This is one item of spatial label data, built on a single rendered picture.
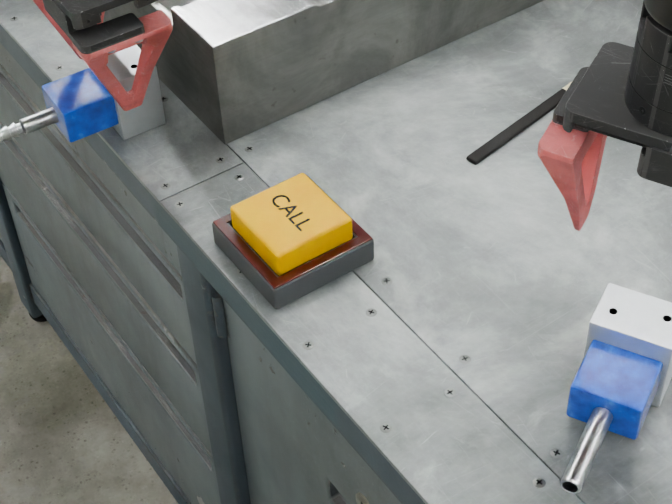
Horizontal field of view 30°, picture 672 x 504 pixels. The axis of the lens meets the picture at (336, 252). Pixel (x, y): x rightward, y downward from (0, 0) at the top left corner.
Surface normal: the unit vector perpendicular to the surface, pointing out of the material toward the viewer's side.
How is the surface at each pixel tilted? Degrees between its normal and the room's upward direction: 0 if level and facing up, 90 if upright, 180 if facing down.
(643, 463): 0
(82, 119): 90
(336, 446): 90
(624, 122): 2
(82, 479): 0
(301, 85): 90
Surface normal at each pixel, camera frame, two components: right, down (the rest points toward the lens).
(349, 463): -0.82, 0.42
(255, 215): -0.04, -0.71
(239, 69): 0.57, 0.57
